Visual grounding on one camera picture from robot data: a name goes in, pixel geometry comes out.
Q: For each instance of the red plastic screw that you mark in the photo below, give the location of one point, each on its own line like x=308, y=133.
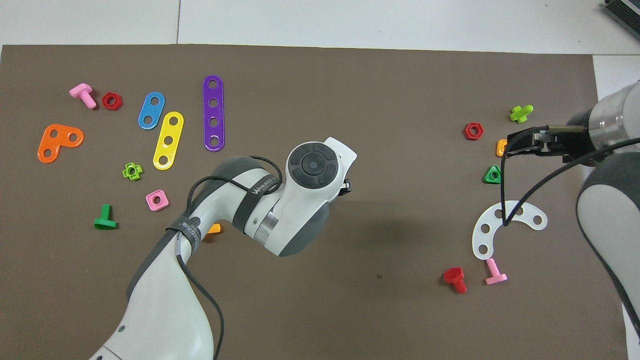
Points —
x=454, y=275

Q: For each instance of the orange heart-shaped plate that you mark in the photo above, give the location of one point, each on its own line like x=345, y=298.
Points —
x=61, y=142

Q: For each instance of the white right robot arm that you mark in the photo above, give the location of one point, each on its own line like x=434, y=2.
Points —
x=610, y=210

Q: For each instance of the white curved five-hole plate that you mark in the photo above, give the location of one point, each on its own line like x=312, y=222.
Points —
x=490, y=221

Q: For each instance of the lime green plastic screw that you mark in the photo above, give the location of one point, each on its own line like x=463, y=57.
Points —
x=520, y=114

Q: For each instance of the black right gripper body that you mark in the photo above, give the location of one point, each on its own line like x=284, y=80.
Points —
x=580, y=140

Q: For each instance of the blue two-hole plate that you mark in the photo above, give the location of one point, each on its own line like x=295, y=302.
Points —
x=151, y=110

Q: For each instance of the brown table mat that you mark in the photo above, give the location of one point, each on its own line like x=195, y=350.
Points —
x=350, y=300

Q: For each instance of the purple four-hole plate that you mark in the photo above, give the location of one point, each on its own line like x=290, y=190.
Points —
x=213, y=112

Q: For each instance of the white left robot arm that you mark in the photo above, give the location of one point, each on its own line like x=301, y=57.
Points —
x=160, y=300

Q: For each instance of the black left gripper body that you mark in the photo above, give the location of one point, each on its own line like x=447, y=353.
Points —
x=345, y=186

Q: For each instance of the red hex nut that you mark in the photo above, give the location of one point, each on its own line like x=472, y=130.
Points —
x=467, y=131
x=105, y=101

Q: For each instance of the pink square nut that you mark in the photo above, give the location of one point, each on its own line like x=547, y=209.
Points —
x=150, y=196

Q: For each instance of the pink plastic screw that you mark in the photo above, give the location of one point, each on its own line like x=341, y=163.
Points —
x=82, y=91
x=495, y=275

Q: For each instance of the yellow three-hole plate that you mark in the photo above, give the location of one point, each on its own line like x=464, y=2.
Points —
x=171, y=130

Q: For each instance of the orange square nut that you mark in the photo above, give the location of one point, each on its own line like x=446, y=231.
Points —
x=500, y=148

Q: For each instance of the lime green cross nut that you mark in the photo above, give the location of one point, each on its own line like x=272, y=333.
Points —
x=139, y=171

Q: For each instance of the orange plastic screw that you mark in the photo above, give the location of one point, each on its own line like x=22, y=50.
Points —
x=215, y=229

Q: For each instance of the dark grey ribbed device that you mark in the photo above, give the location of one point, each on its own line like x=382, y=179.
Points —
x=627, y=10

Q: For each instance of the green triangle nut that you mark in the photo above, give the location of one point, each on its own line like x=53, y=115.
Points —
x=486, y=180

